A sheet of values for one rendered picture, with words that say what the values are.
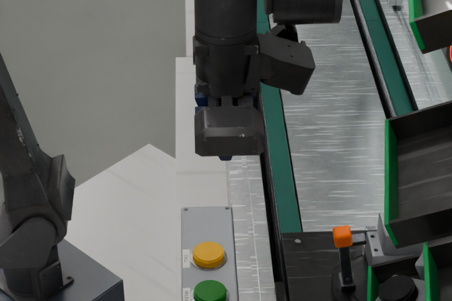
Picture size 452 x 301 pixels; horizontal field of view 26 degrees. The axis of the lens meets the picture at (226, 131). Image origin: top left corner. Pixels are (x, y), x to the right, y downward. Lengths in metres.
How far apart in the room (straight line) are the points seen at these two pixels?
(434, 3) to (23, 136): 0.46
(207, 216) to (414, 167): 0.59
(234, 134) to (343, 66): 0.89
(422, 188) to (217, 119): 0.21
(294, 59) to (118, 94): 2.44
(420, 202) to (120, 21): 3.09
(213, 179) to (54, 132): 1.67
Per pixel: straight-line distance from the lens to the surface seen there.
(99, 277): 1.10
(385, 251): 1.13
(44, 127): 3.20
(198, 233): 1.30
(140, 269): 1.40
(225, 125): 0.86
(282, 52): 0.92
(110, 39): 3.65
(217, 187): 1.53
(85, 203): 1.52
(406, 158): 0.78
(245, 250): 1.27
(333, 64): 1.73
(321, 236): 1.28
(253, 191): 1.36
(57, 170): 1.00
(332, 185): 1.45
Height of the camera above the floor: 1.82
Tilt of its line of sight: 35 degrees down
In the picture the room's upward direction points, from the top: straight up
